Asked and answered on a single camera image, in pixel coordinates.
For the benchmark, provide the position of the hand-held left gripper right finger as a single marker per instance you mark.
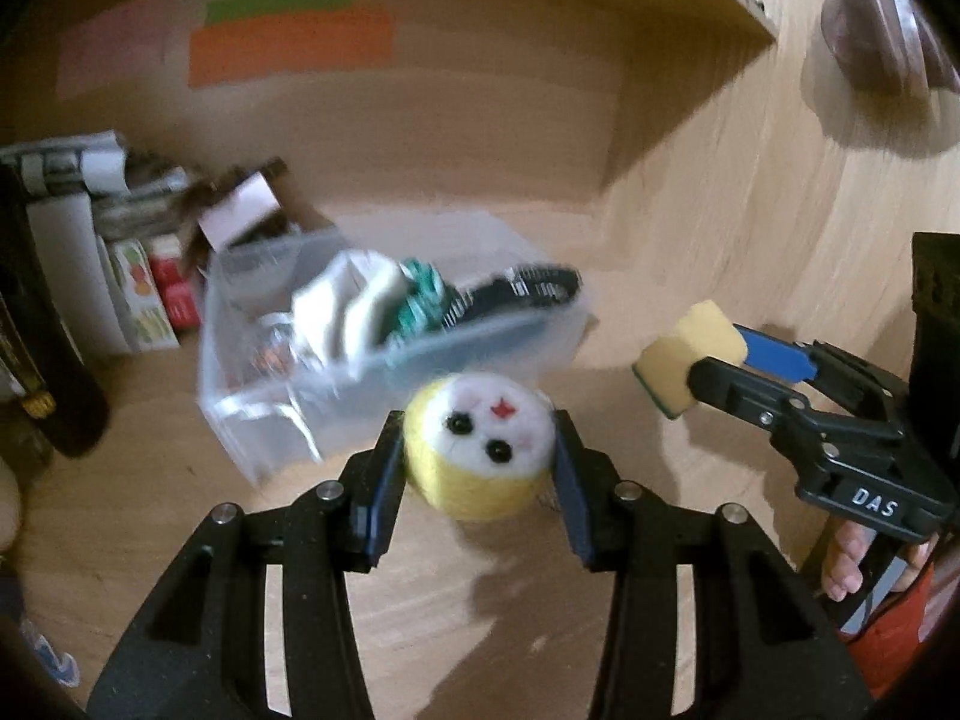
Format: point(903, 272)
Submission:
point(571, 487)

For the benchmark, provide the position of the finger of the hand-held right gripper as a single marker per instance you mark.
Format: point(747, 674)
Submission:
point(742, 390)
point(780, 356)

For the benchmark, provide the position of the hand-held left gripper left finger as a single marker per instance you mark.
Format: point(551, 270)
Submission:
point(384, 474)

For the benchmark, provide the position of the yellow green sponge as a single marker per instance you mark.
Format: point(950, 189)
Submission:
point(688, 356)

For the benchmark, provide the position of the yellow white plush ball toy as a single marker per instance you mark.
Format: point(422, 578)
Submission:
point(480, 446)

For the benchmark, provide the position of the clear plastic storage bin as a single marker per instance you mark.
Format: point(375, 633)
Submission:
point(360, 360)

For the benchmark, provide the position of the person's right hand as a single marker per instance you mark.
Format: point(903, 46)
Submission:
point(847, 562)

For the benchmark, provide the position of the white folded cloth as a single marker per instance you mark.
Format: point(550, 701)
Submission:
point(349, 307)

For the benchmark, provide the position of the orange sleeve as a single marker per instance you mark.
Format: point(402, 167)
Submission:
point(896, 630)

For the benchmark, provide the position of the green patterned cloth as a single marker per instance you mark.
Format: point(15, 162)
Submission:
point(420, 300)

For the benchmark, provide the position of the black comb brush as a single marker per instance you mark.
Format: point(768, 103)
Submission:
point(517, 289)

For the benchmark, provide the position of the red carton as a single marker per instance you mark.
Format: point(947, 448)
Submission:
point(172, 289)

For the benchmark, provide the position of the open cardboard box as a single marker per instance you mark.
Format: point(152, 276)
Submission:
point(247, 210)

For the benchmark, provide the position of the fruit print carton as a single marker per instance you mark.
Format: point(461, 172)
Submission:
point(142, 296)

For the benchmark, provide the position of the dark round lamp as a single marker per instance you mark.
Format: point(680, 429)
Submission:
point(877, 37)

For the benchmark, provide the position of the black bottle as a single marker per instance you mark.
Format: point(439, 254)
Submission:
point(45, 330)

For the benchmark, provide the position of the stack of books and papers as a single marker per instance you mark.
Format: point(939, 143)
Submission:
point(82, 180)

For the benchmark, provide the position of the orange paper sheet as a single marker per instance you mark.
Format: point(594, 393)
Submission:
point(291, 47)

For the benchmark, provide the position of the green paper sheet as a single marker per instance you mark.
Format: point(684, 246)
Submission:
point(279, 1)

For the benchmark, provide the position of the pink paper sheet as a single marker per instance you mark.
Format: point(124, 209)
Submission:
point(120, 45)

